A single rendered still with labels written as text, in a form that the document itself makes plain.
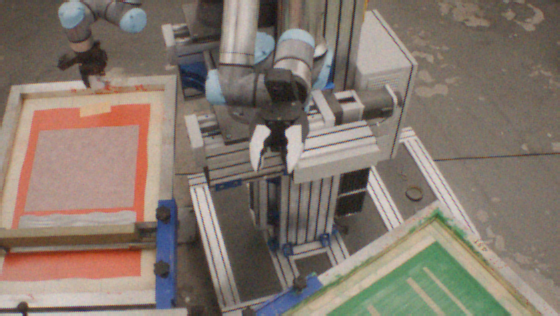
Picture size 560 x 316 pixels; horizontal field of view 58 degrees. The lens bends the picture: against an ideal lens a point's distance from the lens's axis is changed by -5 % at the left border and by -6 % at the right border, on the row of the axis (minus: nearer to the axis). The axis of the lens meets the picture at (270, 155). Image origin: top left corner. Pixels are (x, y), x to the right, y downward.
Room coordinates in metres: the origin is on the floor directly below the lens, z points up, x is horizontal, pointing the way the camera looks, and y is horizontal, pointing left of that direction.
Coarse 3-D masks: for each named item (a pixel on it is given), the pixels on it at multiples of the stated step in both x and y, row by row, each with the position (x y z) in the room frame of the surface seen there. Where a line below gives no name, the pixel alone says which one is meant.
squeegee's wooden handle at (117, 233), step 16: (128, 224) 0.80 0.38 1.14; (0, 240) 0.75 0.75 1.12; (16, 240) 0.75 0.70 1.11; (32, 240) 0.76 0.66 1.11; (48, 240) 0.76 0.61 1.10; (64, 240) 0.76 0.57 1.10; (80, 240) 0.77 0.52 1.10; (96, 240) 0.77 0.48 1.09; (112, 240) 0.78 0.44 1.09; (128, 240) 0.78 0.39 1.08
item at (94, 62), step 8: (96, 40) 1.34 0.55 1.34; (96, 48) 1.31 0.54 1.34; (88, 56) 1.32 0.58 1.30; (96, 56) 1.32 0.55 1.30; (104, 56) 1.36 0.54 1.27; (80, 64) 1.31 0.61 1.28; (88, 64) 1.31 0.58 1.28; (96, 64) 1.31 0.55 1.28; (104, 64) 1.35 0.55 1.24; (80, 72) 1.30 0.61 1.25; (88, 72) 1.32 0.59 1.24; (96, 72) 1.32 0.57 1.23; (104, 72) 1.31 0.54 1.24
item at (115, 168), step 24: (96, 120) 1.23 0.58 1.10; (120, 120) 1.23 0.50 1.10; (144, 120) 1.23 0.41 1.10; (96, 144) 1.14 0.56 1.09; (120, 144) 1.14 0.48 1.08; (144, 144) 1.14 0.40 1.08; (96, 168) 1.05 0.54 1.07; (120, 168) 1.05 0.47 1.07; (144, 168) 1.05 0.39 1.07; (96, 192) 0.96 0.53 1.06; (120, 192) 0.97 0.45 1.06; (144, 192) 0.97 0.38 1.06; (72, 264) 0.73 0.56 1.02; (96, 264) 0.74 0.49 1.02; (120, 264) 0.74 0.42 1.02
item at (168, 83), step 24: (24, 96) 1.32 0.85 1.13; (48, 96) 1.33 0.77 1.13; (72, 96) 1.33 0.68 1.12; (168, 96) 1.30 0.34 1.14; (168, 120) 1.20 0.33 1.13; (0, 144) 1.11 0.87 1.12; (168, 144) 1.11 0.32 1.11; (0, 168) 1.02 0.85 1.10; (168, 168) 1.02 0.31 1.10; (0, 192) 0.95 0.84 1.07; (168, 192) 0.94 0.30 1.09
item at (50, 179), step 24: (48, 120) 1.23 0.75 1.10; (72, 120) 1.23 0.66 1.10; (48, 144) 1.14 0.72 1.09; (72, 144) 1.14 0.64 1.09; (24, 168) 1.05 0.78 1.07; (48, 168) 1.05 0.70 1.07; (72, 168) 1.05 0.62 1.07; (24, 192) 0.96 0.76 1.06; (48, 192) 0.96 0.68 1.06; (72, 192) 0.96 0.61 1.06; (24, 264) 0.73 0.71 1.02; (48, 264) 0.73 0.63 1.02
